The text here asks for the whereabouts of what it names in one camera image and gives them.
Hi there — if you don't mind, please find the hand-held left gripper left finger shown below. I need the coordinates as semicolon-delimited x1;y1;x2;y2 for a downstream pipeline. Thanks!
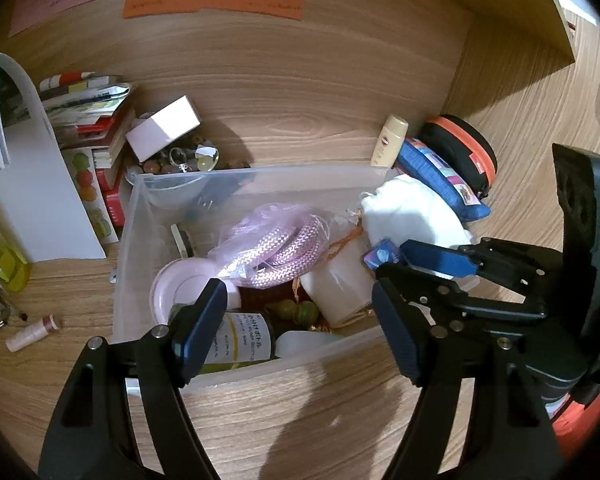
39;279;229;480

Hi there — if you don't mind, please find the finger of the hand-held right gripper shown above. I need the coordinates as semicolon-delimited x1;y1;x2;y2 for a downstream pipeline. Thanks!
375;261;549;334
400;239;567;307

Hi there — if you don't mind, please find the white cardboard box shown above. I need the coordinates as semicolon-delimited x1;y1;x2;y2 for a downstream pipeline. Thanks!
125;95;202;162

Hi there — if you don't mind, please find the pink braided cord bag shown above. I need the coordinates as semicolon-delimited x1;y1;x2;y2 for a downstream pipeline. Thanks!
210;202;334;289

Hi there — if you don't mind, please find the red fabric pouch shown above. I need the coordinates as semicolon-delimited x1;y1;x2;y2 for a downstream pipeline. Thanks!
240;282;307;307

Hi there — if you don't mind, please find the white cotton pad bag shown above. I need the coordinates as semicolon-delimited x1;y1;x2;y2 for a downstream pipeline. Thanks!
359;175;474;262

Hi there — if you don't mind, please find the green bead ornament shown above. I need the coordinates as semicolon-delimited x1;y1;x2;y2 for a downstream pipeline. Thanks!
265;300;322;324

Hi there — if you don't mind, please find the black makeup brush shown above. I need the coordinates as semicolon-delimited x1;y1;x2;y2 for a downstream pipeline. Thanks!
0;287;29;322

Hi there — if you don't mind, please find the fruit print box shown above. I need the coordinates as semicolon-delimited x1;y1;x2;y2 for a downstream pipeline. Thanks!
60;147;119;246

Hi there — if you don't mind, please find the small pink tube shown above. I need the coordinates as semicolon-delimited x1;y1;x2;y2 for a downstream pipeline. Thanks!
5;314;61;353

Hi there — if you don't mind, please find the white plastic bottle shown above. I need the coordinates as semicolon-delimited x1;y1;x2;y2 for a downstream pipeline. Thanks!
275;330;347;361

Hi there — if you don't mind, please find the cream lotion bottle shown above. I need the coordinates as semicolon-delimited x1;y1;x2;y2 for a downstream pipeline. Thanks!
370;114;410;170

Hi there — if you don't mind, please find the pile of bead trinkets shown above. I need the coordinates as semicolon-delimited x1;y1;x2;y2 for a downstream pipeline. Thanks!
139;132;254;174

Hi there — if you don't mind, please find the purple small packet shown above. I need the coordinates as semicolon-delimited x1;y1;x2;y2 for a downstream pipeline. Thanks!
362;239;399;269

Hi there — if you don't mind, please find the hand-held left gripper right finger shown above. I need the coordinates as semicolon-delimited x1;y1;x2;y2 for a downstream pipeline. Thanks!
371;279;569;480

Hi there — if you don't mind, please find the pink round lid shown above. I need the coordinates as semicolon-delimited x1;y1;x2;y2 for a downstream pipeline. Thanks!
149;257;244;329

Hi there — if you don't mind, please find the black orange round case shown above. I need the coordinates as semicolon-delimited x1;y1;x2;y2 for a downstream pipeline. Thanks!
419;115;499;202

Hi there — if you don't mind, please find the red white striped booklet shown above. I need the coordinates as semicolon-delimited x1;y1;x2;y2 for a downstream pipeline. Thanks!
39;71;97;93

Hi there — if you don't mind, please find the green bottle with white label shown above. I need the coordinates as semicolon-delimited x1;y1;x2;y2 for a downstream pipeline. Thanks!
200;310;282;376

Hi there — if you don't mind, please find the thick red book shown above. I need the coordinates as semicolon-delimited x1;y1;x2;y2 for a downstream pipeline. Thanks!
94;144;132;231

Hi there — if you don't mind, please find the wooden desktop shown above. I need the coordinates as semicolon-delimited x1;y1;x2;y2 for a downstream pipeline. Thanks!
0;0;600;480

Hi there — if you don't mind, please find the clear plastic storage box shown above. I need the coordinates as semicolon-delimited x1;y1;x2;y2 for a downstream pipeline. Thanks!
111;164;481;392

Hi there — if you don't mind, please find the white green printed packet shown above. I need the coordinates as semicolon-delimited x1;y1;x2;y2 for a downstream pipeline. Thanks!
40;75;132;117

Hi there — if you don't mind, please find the white translucent cup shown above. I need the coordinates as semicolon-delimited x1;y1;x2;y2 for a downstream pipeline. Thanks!
300;245;381;327

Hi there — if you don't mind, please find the wooden shelf panel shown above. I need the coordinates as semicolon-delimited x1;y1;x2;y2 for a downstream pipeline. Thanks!
400;0;579;67

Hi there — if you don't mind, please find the red cover book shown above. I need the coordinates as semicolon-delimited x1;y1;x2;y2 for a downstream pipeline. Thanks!
60;105;137;142

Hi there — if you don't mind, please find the blue zip pouch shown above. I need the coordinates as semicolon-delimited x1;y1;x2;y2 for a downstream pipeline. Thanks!
396;137;492;224

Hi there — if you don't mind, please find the white black small compact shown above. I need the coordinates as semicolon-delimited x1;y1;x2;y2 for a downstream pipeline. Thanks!
171;225;196;261

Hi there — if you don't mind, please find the glass bowl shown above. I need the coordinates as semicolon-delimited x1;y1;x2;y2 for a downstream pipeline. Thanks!
124;142;222;211

